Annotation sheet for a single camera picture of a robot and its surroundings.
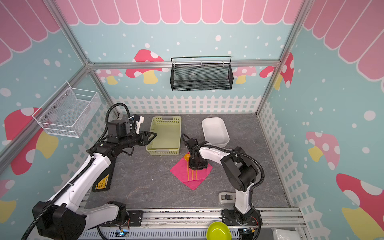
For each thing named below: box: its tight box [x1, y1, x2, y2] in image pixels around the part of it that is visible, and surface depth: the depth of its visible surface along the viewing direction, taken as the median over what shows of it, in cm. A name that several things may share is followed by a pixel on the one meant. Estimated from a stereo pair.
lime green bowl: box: [206, 221, 232, 240], surface depth 71 cm
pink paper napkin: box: [170, 157, 213, 191], surface depth 90 cm
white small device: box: [218, 191, 236, 204], surface depth 79 cm
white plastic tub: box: [201, 117, 230, 148], surface depth 111 cm
